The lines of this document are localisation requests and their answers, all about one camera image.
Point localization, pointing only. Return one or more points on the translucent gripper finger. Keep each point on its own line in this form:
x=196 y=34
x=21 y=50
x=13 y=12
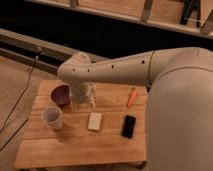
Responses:
x=73 y=106
x=92 y=104

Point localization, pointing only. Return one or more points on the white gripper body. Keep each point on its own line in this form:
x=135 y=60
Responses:
x=83 y=92

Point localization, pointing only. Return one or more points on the white sponge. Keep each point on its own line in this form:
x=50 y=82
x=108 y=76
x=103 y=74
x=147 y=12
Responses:
x=94 y=122

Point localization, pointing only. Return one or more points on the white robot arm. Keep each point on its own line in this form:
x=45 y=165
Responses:
x=179 y=108

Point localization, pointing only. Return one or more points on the purple bowl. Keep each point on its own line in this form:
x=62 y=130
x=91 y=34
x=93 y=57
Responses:
x=60 y=95

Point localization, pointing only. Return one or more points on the white plastic cup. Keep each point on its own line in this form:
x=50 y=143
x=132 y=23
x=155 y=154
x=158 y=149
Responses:
x=52 y=116

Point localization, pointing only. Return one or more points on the orange carrot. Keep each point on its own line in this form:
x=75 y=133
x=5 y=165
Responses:
x=132 y=98

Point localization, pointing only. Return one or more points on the black rectangular device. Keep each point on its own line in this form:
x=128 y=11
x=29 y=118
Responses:
x=128 y=126

